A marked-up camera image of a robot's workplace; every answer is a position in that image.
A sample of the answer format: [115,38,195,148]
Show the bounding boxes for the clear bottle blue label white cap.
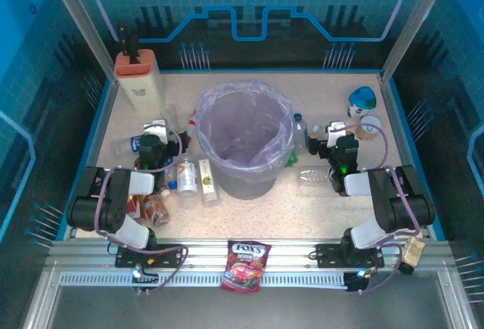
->
[109,135,144,156]

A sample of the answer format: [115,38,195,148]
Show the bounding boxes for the grey plastic waste bin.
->
[195,81,295,200]

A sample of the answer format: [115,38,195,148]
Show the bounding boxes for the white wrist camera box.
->
[327,120,346,147]
[144,119,170,144]

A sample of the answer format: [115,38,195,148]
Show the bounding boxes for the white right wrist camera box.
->
[327,120,346,147]

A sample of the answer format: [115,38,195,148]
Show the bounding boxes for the red and gold drink bottle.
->
[126,192,144,219]

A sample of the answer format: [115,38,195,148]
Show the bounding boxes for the aluminium frame post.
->
[42,0,119,80]
[380,0,455,80]

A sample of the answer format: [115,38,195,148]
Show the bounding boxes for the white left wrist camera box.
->
[144,119,170,144]

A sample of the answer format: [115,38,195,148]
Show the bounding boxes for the aluminium front rail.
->
[47,240,453,269]

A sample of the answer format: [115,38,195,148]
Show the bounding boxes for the clear bottle with blue cap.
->
[293,113,309,153]

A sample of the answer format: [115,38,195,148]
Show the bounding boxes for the black knife handle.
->
[127,33,141,64]
[118,22,130,57]

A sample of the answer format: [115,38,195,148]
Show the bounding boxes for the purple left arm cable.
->
[94,123,189,296]

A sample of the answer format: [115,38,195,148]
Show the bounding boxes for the black electronics box with LED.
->
[344,268,379,295]
[130,264,160,296]

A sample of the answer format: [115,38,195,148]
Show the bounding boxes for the white cup with blue lid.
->
[347,85,378,118]

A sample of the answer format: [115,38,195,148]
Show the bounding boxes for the small bottle blue label blue cap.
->
[165,162,178,191]

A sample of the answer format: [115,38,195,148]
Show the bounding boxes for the red Fox's candy bag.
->
[219,240,272,294]

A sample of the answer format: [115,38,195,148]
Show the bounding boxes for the slotted grey cable duct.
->
[60,271,349,289]

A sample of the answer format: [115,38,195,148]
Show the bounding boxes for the cream rectangular box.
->
[197,158,220,204]

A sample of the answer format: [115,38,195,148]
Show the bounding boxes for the beige knife block orange top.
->
[114,48,162,110]

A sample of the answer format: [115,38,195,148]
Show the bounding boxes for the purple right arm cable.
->
[327,123,421,296]

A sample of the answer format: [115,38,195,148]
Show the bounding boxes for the beige packet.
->
[401,237,427,266]

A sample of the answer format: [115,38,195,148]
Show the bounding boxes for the white bottle orange V label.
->
[176,157,198,198]

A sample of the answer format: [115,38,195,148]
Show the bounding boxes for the purple plastic bin liner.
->
[195,81,295,175]

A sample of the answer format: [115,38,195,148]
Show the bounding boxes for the white paper cup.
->
[357,115,382,141]

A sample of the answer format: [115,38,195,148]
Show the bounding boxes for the brown tea plastic bottle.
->
[144,188,171,228]

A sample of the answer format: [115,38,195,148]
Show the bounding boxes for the clear plastic bottle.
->
[298,165,332,187]

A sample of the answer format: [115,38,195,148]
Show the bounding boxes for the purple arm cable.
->
[94,123,189,296]
[327,123,421,296]

